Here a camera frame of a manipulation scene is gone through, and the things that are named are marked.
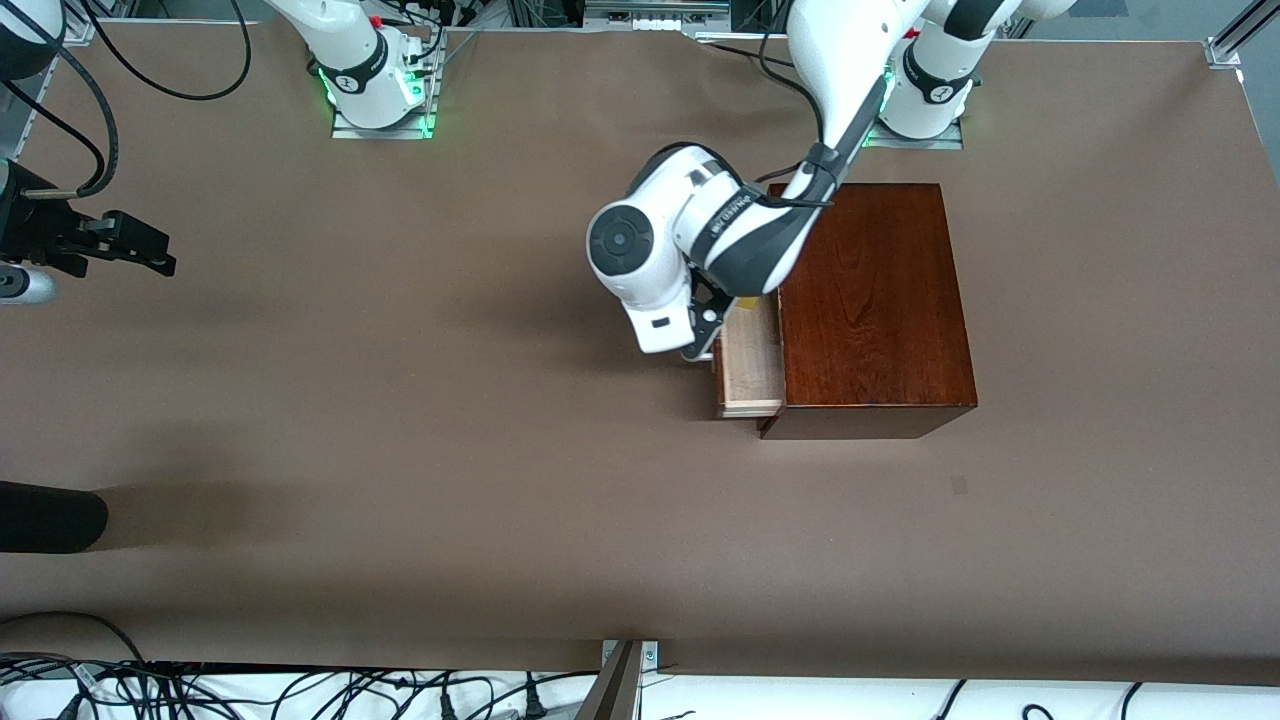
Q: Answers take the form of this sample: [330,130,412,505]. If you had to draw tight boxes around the light wood drawer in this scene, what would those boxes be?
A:
[713,295,788,420]

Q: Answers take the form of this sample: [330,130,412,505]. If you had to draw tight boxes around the dark brown wooden cabinet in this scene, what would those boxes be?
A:
[757,182,979,441]

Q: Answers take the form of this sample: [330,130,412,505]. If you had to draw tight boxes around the black rounded cylinder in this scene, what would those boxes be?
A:
[0,480,109,554]

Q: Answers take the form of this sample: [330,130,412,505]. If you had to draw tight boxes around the brown paper table cover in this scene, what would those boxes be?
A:
[0,22,1280,689]

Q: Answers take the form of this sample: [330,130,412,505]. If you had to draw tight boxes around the white power strip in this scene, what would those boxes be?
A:
[583,0,733,33]

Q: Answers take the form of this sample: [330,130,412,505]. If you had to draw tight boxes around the aluminium frame profile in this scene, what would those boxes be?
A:
[0,75,51,166]

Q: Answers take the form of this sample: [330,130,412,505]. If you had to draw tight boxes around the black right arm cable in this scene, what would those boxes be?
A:
[0,0,251,199]

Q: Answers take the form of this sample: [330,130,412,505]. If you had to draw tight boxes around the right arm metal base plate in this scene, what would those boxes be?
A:
[331,40,441,140]

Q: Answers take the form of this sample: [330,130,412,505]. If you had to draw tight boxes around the long black base cable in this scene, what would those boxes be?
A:
[695,40,791,69]

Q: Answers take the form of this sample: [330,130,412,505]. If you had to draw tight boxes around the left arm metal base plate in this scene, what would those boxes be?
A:
[862,120,964,151]

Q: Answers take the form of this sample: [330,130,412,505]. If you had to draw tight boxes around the metal table edge bracket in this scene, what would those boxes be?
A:
[575,638,662,720]

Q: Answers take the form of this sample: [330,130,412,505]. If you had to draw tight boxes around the black looped cable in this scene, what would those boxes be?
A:
[0,611,151,669]

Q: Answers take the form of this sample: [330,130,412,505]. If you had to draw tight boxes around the tangled black cable bundle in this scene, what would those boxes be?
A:
[0,650,601,720]

